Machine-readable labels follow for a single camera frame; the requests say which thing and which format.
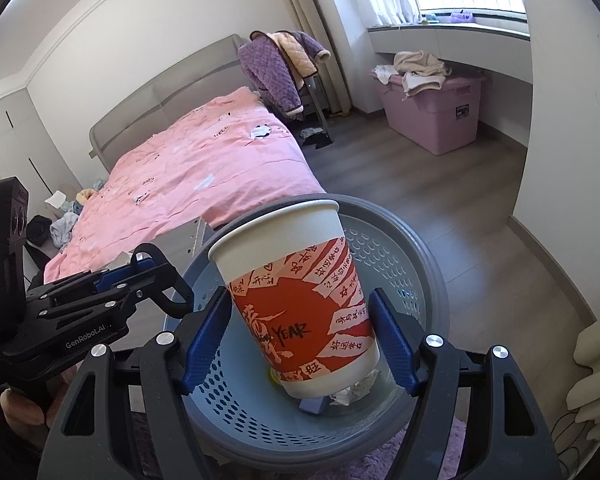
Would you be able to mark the pink duvet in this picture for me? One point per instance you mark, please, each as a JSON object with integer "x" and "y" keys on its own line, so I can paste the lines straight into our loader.
{"x": 205, "y": 170}

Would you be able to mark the purple quilted jacket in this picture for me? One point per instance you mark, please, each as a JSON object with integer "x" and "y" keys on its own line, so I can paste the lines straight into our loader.
{"x": 265, "y": 70}

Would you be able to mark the yellow plush toy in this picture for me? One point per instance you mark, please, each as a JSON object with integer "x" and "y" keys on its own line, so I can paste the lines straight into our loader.
{"x": 86, "y": 195}

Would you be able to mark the black clothing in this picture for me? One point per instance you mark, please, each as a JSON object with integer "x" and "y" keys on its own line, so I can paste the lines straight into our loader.
{"x": 39, "y": 230}

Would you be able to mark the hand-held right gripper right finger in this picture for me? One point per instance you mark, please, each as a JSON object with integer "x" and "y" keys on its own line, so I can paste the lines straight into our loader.
{"x": 391, "y": 341}

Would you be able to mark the pale clothes pile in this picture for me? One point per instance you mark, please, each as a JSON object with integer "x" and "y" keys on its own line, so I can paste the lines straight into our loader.
{"x": 65, "y": 230}

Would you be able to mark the pink storage box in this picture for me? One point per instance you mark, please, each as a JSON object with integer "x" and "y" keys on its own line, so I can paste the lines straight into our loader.
{"x": 430, "y": 120}

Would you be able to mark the grey perforated plastic basket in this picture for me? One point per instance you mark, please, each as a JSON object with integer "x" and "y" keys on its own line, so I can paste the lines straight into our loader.
{"x": 405, "y": 260}

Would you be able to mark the grey window ledge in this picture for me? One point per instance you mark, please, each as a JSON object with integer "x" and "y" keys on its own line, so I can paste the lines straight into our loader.
{"x": 455, "y": 42}

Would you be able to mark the white cloth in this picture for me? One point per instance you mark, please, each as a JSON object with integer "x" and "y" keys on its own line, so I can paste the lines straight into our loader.
{"x": 382, "y": 75}

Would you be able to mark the beige curtain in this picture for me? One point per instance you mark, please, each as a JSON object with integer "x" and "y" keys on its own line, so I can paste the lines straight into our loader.
{"x": 310, "y": 20}

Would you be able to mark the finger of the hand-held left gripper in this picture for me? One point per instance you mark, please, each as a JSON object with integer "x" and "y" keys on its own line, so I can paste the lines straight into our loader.
{"x": 125, "y": 272}
{"x": 182, "y": 287}

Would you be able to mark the small purple item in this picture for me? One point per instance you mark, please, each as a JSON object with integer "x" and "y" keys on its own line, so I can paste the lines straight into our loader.
{"x": 462, "y": 16}

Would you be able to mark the beige clothes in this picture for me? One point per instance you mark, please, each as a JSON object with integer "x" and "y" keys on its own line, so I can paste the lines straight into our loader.
{"x": 422, "y": 70}

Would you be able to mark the person's left hand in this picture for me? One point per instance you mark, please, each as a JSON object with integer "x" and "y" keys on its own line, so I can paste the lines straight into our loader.
{"x": 25, "y": 407}

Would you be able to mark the white wardrobe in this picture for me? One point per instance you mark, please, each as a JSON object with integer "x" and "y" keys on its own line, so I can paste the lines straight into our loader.
{"x": 5, "y": 135}

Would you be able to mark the metal chair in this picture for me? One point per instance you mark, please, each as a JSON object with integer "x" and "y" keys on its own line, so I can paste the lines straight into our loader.
{"x": 320, "y": 110}

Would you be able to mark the red white paper cup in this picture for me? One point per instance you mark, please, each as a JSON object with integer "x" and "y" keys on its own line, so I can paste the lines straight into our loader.
{"x": 280, "y": 260}

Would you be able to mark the small dark cloth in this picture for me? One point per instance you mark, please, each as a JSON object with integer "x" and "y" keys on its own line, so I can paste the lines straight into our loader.
{"x": 316, "y": 139}

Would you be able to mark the cream cloth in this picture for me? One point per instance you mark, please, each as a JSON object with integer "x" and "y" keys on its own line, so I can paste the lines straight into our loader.
{"x": 592, "y": 375}

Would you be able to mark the white tissue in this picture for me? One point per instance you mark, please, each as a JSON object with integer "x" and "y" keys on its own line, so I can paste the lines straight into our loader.
{"x": 355, "y": 390}

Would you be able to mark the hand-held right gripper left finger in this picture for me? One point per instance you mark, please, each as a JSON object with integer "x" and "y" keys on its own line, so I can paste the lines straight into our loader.
{"x": 207, "y": 345}

